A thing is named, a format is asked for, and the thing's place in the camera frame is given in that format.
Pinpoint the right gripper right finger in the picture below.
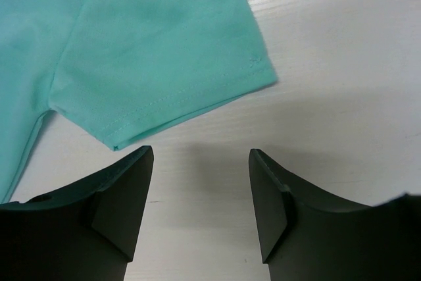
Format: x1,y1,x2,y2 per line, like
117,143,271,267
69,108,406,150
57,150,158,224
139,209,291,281
249,149,420,280

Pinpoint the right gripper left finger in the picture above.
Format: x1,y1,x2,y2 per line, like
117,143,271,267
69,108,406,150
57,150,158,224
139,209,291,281
1,146,154,280

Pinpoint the teal t shirt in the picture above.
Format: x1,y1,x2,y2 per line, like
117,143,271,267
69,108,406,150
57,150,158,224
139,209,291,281
1,0,277,203

